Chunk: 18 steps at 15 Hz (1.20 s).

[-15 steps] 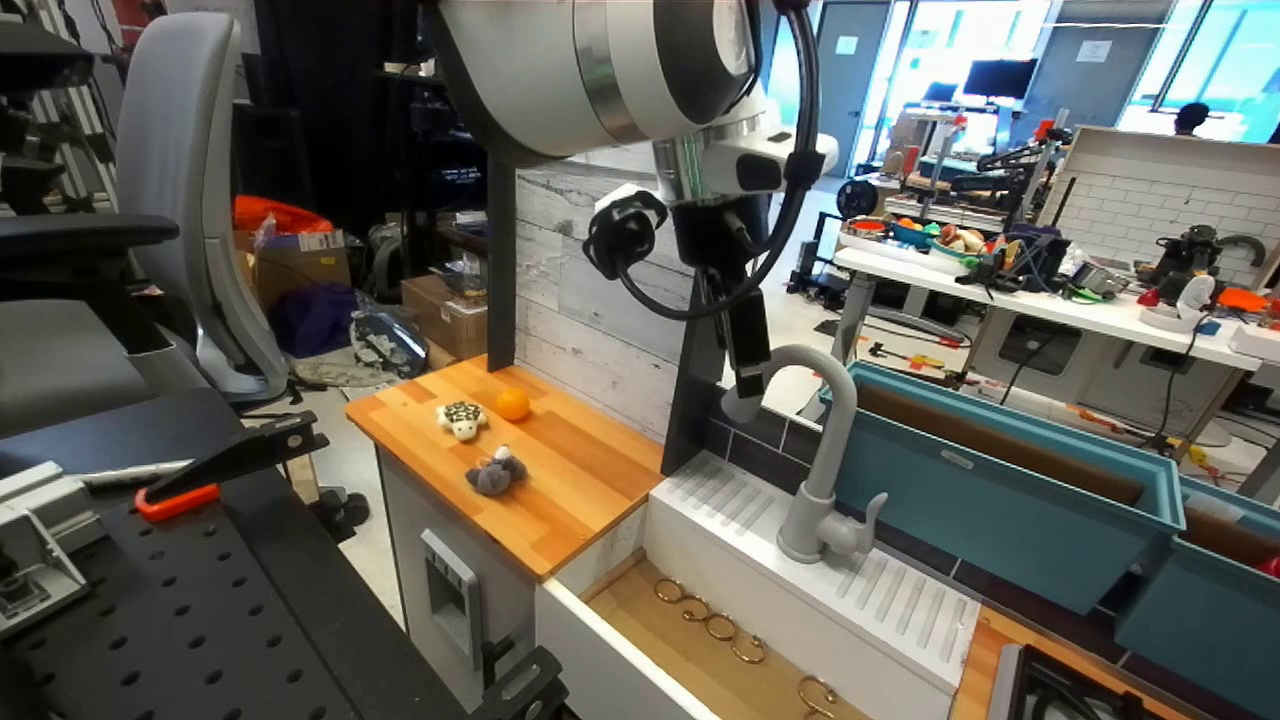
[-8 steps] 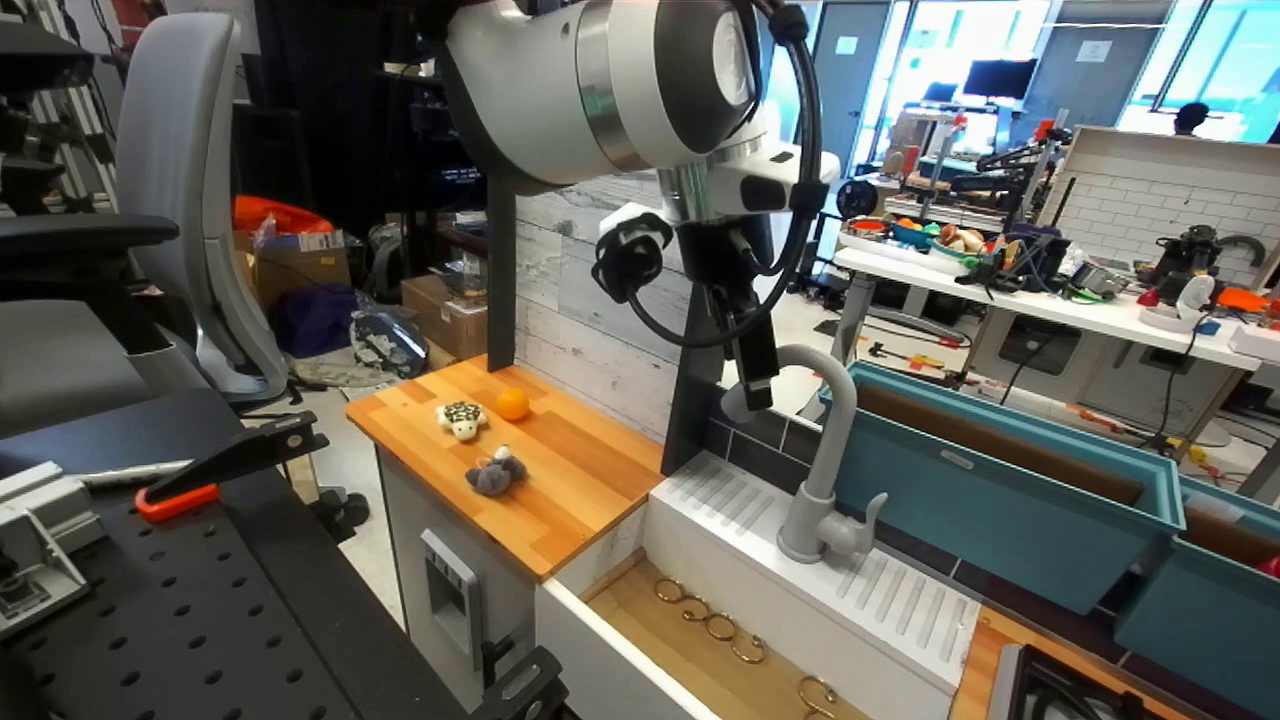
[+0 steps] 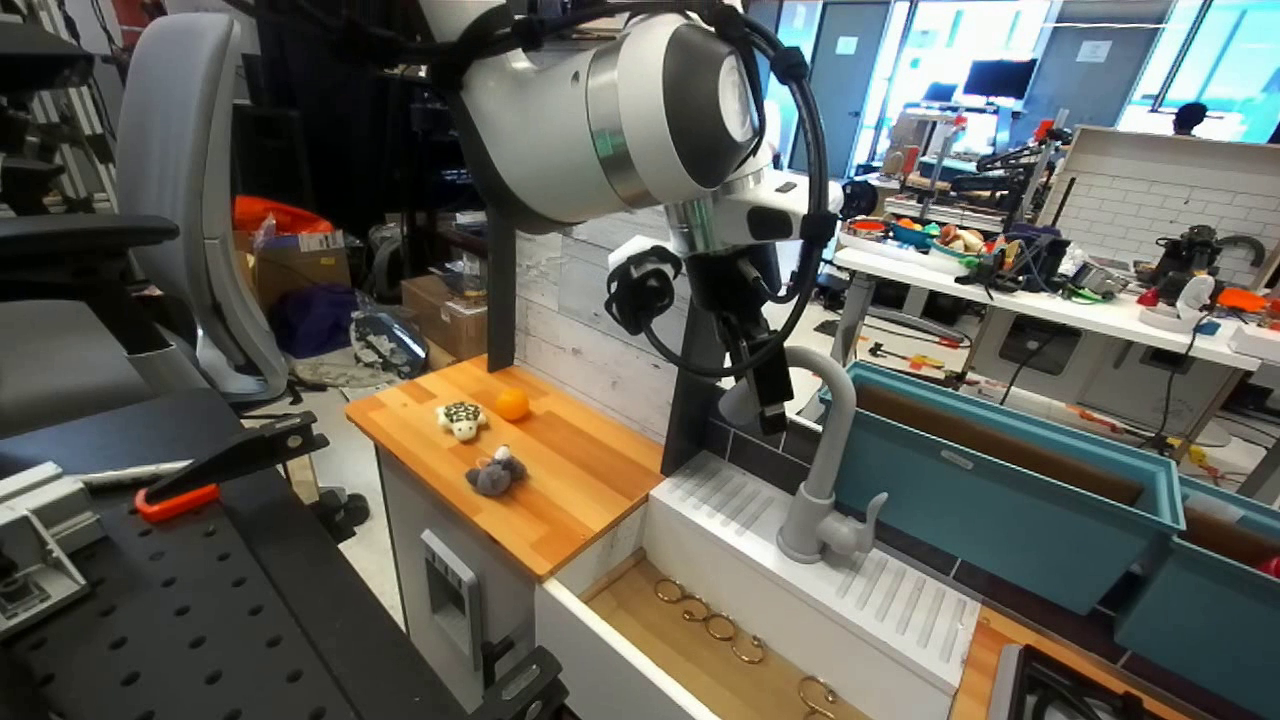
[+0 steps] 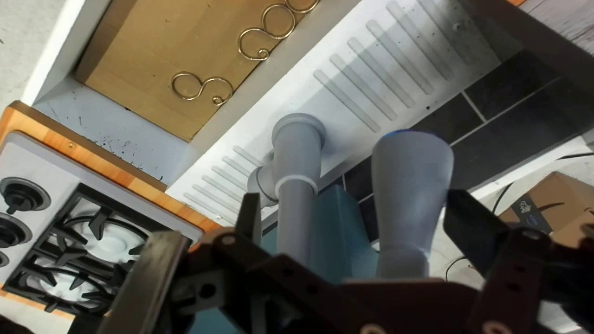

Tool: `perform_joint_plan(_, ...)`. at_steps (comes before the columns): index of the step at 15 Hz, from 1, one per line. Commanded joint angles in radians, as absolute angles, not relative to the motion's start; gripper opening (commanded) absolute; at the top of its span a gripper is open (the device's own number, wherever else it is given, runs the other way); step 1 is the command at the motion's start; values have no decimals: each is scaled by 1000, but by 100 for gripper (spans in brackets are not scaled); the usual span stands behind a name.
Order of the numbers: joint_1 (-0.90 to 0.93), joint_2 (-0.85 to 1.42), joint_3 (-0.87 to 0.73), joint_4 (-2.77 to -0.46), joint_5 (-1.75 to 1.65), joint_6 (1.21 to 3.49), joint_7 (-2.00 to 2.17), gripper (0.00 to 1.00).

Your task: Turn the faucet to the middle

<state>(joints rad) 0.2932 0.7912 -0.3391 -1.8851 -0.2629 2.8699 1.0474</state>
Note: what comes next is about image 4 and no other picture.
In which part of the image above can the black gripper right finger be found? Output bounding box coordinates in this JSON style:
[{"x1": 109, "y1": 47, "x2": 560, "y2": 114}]
[{"x1": 443, "y1": 188, "x2": 594, "y2": 334}]

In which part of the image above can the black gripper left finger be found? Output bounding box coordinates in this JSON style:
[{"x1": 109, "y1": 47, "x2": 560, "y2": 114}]
[{"x1": 165, "y1": 192, "x2": 349, "y2": 334}]

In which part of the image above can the grey kitchen faucet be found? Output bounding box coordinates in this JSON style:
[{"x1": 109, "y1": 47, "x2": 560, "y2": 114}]
[{"x1": 245, "y1": 112, "x2": 456, "y2": 285}]

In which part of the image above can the brown cardboard box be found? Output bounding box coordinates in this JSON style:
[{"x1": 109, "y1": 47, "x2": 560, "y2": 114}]
[{"x1": 497, "y1": 171, "x2": 594, "y2": 251}]

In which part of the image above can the gas cooktop with black grates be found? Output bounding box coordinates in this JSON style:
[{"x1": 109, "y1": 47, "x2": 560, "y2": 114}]
[{"x1": 0, "y1": 131, "x2": 208, "y2": 320}]

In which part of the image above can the brown cardboard sheet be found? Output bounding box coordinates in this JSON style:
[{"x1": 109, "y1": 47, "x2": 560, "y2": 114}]
[{"x1": 72, "y1": 0, "x2": 341, "y2": 145}]

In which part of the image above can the white farmhouse sink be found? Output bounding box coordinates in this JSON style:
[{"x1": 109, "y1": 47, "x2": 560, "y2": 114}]
[{"x1": 20, "y1": 0, "x2": 545, "y2": 233}]

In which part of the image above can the gold wire ring pair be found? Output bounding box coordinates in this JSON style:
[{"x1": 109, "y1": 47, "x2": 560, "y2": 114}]
[
  {"x1": 169, "y1": 69, "x2": 237, "y2": 110},
  {"x1": 235, "y1": 3, "x2": 300, "y2": 64}
]

